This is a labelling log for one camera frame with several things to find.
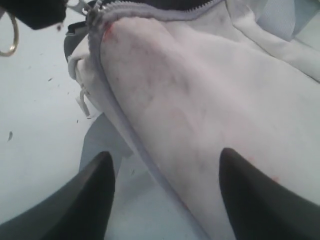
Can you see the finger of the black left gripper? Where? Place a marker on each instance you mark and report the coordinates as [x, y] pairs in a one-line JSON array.
[[36, 14]]

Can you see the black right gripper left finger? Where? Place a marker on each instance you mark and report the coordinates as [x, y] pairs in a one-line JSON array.
[[80, 210]]

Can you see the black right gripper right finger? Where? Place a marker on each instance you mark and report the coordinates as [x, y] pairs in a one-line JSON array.
[[258, 208]]

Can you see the white fabric backpack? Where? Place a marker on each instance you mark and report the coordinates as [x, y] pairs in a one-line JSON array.
[[163, 86]]

